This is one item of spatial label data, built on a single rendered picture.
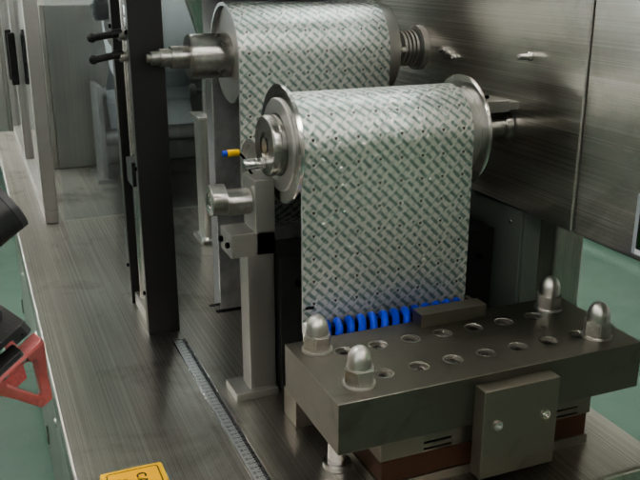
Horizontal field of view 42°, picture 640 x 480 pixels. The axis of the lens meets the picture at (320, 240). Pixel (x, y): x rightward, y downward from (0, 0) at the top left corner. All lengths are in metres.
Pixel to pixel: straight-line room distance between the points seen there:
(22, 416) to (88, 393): 1.88
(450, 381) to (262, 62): 0.53
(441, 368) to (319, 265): 0.20
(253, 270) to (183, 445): 0.24
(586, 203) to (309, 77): 0.43
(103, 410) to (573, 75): 0.74
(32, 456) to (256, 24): 1.92
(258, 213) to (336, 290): 0.14
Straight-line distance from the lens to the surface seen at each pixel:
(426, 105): 1.06
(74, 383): 1.24
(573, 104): 1.07
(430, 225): 1.08
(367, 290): 1.07
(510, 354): 1.00
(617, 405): 3.15
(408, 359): 0.97
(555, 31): 1.10
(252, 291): 1.10
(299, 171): 0.98
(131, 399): 1.18
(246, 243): 1.07
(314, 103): 1.01
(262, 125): 1.03
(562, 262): 1.41
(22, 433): 2.98
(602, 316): 1.06
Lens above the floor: 1.46
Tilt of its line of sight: 18 degrees down
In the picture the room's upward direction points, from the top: straight up
